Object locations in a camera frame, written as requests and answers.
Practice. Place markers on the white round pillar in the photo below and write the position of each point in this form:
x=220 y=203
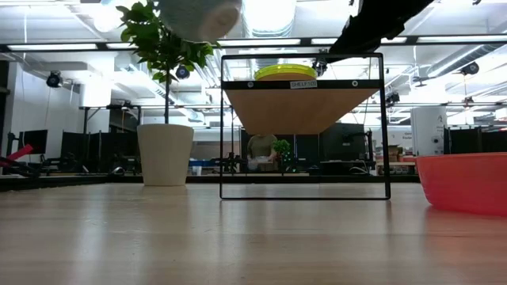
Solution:
x=428 y=130

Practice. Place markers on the person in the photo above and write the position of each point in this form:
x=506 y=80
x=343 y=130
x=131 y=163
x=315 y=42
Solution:
x=261 y=148

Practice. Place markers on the small green plant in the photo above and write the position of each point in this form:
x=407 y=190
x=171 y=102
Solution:
x=282 y=147

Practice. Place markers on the large black monitor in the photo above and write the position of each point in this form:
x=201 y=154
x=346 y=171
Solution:
x=342 y=140

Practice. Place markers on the white plant pot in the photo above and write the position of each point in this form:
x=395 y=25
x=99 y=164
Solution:
x=165 y=154

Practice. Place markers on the plain yellow plastic bowl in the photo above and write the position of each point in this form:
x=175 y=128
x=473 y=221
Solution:
x=285 y=69

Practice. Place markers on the white ribbed ventilation duct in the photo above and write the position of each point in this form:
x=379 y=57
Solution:
x=269 y=17

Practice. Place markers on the wooden shelf with black frame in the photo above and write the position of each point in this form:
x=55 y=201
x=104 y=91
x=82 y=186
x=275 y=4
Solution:
x=301 y=109

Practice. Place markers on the black aluminium rig frame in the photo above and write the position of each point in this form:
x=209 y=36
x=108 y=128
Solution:
x=79 y=180

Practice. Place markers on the red plastic bowl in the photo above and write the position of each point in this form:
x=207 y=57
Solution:
x=463 y=182

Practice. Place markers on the yellow patterned bowl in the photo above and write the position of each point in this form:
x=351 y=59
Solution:
x=285 y=77

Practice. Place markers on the green leafy plant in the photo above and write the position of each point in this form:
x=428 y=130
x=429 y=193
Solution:
x=158 y=47

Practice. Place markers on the black ceiling camera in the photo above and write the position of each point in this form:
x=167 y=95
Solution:
x=182 y=72
x=54 y=79
x=470 y=68

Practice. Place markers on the orange patterned bowl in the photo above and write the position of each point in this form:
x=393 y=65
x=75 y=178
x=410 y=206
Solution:
x=198 y=17

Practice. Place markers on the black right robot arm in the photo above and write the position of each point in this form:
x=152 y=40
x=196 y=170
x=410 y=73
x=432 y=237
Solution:
x=372 y=23

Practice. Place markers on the red bar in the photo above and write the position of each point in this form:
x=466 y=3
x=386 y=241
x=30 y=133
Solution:
x=20 y=153

